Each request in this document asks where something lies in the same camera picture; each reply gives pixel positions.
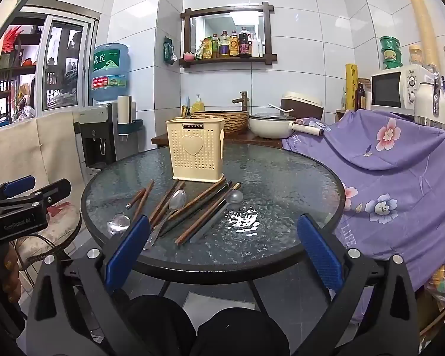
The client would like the brown white rice cooker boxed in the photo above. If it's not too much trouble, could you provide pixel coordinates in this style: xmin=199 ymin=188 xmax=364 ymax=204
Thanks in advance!
xmin=281 ymin=91 xmax=324 ymax=120

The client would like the tall beige cup stack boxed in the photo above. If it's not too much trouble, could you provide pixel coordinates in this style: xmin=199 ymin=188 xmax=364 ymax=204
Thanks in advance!
xmin=406 ymin=0 xmax=441 ymax=68

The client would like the cream electric pan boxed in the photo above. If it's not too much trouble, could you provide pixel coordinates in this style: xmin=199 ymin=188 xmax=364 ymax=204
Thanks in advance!
xmin=248 ymin=112 xmax=325 ymax=139

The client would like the purple floral cloth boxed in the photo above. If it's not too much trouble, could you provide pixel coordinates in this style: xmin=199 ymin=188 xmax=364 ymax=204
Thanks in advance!
xmin=282 ymin=109 xmax=445 ymax=327

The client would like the yellow green packet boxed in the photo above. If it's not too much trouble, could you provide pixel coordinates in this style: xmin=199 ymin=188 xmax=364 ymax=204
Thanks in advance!
xmin=196 ymin=37 xmax=213 ymax=60

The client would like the round cushioned stool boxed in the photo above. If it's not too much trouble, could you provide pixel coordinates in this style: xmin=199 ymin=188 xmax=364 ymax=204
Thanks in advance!
xmin=14 ymin=202 xmax=83 ymax=272

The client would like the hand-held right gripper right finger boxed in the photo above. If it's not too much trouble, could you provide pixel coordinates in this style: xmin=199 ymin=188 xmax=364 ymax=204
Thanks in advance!
xmin=297 ymin=214 xmax=420 ymax=356

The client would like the wooden framed mirror shelf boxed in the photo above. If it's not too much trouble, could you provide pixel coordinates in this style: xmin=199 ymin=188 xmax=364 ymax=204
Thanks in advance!
xmin=180 ymin=2 xmax=279 ymax=69

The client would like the round glass table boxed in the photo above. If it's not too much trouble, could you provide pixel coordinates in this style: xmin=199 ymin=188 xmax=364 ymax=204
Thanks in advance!
xmin=81 ymin=143 xmax=346 ymax=286

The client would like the blue water jug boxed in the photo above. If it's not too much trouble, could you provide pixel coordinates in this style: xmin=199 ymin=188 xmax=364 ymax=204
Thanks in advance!
xmin=91 ymin=42 xmax=130 ymax=102

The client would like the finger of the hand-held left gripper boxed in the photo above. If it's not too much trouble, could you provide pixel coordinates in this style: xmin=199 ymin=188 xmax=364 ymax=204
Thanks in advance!
xmin=0 ymin=175 xmax=36 ymax=203
xmin=7 ymin=179 xmax=72 ymax=208

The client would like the metal spoon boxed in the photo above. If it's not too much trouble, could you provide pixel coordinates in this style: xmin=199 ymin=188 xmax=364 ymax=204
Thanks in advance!
xmin=143 ymin=189 xmax=187 ymax=251

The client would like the yellow roll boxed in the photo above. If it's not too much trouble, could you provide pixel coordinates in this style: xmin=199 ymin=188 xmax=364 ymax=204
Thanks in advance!
xmin=346 ymin=63 xmax=358 ymax=111

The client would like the sliding window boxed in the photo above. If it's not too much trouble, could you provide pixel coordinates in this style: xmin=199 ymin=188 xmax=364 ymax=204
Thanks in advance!
xmin=0 ymin=0 xmax=99 ymax=128

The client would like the person's right leg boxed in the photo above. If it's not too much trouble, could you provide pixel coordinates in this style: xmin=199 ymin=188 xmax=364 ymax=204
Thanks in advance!
xmin=191 ymin=306 xmax=290 ymax=356

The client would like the dark soy sauce bottle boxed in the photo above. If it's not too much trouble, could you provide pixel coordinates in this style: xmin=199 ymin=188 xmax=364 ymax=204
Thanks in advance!
xmin=238 ymin=27 xmax=253 ymax=58

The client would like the colourful patterned bag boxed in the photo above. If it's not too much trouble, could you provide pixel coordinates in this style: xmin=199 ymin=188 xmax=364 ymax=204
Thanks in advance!
xmin=425 ymin=260 xmax=445 ymax=310

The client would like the person's left hand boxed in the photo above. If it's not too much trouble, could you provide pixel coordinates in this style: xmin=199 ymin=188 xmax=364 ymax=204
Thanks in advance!
xmin=1 ymin=247 xmax=23 ymax=303

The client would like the green hanging packet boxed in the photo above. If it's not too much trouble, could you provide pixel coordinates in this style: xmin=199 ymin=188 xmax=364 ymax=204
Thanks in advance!
xmin=163 ymin=36 xmax=179 ymax=66

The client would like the woven sink basin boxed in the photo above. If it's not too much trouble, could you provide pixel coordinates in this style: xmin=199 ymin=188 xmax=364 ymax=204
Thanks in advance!
xmin=190 ymin=110 xmax=250 ymax=136

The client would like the bronze faucet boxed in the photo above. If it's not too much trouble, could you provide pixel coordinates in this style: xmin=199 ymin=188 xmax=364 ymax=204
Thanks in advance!
xmin=233 ymin=91 xmax=249 ymax=112

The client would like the white bottle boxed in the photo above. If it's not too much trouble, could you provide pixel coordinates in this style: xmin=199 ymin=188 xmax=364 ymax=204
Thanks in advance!
xmin=252 ymin=33 xmax=265 ymax=58

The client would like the black cable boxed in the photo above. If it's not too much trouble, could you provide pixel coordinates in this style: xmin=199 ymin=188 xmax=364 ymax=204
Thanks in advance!
xmin=0 ymin=0 xmax=50 ymax=60

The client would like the white thermos kettle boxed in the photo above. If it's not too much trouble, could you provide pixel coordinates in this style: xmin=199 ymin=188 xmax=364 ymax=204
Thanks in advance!
xmin=414 ymin=65 xmax=445 ymax=129

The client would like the grey water dispenser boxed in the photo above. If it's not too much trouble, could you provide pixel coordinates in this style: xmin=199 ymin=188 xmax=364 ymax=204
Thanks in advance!
xmin=73 ymin=102 xmax=138 ymax=169

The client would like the pile of chopsticks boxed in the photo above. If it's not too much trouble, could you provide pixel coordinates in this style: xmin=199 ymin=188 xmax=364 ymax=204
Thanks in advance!
xmin=126 ymin=178 xmax=241 ymax=246

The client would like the white paper cup tube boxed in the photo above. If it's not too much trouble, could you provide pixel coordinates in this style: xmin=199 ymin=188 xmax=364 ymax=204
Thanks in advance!
xmin=118 ymin=95 xmax=133 ymax=123

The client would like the person's leg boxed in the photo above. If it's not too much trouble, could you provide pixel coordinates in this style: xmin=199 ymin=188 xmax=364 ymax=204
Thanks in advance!
xmin=124 ymin=295 xmax=197 ymax=356
xmin=191 ymin=306 xmax=290 ymax=356

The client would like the white microwave oven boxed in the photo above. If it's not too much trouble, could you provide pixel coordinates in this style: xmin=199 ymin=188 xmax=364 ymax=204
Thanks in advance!
xmin=370 ymin=64 xmax=431 ymax=111

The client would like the clear plastic spoon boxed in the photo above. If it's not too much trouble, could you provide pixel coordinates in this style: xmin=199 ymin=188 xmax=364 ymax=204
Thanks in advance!
xmin=189 ymin=190 xmax=243 ymax=244
xmin=107 ymin=214 xmax=131 ymax=235

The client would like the brown glass bottle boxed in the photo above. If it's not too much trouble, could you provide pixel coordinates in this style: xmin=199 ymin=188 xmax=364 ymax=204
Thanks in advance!
xmin=355 ymin=82 xmax=367 ymax=111

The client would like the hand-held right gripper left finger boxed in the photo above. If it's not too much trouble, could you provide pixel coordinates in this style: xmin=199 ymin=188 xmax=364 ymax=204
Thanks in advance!
xmin=25 ymin=214 xmax=152 ymax=356

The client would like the person's left leg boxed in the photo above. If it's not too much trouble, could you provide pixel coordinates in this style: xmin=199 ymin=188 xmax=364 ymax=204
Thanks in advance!
xmin=124 ymin=295 xmax=197 ymax=356

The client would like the cream perforated utensil holder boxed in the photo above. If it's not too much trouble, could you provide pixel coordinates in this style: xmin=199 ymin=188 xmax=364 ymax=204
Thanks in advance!
xmin=166 ymin=118 xmax=227 ymax=183

